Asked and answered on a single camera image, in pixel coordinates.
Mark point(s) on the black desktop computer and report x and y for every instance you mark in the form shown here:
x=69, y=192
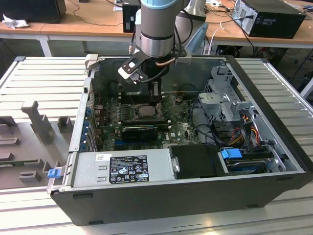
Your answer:
x=276, y=22

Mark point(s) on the CPU socket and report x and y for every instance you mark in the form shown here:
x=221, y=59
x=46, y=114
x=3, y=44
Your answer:
x=136, y=115

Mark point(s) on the black RAM slot row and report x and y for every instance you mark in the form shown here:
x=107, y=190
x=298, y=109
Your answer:
x=144, y=123
x=137, y=99

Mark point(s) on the small black computer tower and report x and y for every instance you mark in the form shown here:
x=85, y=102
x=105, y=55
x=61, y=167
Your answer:
x=128, y=19

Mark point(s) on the large black box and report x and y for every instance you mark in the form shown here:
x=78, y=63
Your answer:
x=31, y=9

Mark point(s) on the grey power supply unit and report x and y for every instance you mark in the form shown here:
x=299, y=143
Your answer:
x=85, y=169

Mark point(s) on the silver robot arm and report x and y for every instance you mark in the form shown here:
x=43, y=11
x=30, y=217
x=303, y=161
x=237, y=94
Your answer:
x=156, y=24

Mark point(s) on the hard disk in blue carrier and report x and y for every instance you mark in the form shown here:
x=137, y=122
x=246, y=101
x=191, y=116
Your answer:
x=231, y=155

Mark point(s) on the wooden desk with white frame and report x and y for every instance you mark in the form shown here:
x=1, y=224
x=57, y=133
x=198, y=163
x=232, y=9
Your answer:
x=232, y=34
x=73, y=27

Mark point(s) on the green RAM stick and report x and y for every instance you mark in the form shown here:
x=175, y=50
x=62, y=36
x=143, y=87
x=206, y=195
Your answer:
x=7, y=164

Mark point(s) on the crumpled white paper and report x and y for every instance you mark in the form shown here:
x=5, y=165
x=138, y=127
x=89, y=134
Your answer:
x=14, y=23

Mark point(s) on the green motherboard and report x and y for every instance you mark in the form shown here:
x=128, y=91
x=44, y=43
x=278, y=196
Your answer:
x=181, y=122

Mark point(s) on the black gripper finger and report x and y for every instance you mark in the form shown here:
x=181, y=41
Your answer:
x=151, y=102

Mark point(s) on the black graphics card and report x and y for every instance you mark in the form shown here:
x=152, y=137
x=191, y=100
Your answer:
x=139, y=134

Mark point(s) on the grey parts rack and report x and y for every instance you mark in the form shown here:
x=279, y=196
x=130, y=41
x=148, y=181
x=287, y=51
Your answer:
x=31, y=147

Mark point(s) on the black open PC case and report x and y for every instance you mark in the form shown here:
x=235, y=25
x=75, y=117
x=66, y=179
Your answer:
x=171, y=205

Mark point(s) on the silver metal drive cage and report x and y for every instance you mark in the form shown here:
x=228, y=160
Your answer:
x=212, y=100

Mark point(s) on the pale blue teach pendant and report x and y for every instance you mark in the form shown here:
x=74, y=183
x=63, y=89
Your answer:
x=199, y=39

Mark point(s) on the blue case latch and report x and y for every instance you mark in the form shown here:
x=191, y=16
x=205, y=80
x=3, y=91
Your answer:
x=53, y=173

